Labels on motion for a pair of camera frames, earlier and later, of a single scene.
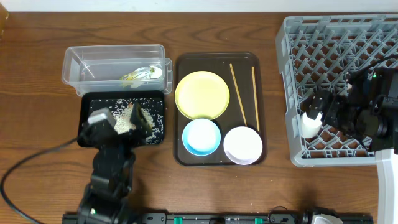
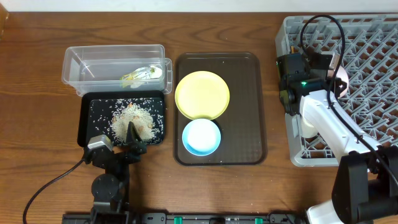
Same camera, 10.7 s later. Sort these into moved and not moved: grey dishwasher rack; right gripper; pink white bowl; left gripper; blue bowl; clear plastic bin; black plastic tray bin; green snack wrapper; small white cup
Moved: right gripper; pink white bowl; left gripper
Not moved: grey dishwasher rack; clear plastic bin; blue bowl; small white cup; black plastic tray bin; green snack wrapper
